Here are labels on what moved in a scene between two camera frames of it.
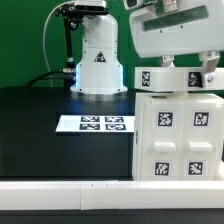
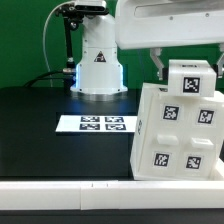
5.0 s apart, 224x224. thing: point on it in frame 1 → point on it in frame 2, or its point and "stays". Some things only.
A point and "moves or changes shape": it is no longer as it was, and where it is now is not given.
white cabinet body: [178, 136] stays
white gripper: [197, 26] → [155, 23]
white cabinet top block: [177, 79] moves or changes shape
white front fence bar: [111, 194] stays
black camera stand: [73, 15] stays
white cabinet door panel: [162, 142] moves or changes shape
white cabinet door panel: [202, 141] moves or changes shape
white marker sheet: [96, 123] stays
